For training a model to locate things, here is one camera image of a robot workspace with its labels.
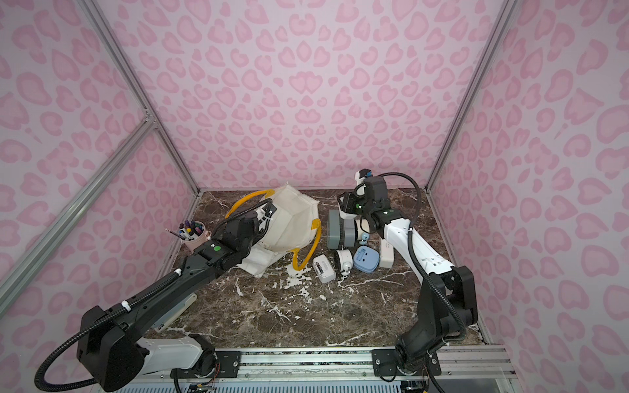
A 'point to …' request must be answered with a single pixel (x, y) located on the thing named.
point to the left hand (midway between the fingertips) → (248, 214)
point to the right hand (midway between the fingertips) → (345, 197)
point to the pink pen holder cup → (193, 233)
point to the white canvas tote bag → (295, 228)
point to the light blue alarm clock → (366, 259)
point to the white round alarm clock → (346, 259)
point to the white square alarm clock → (386, 255)
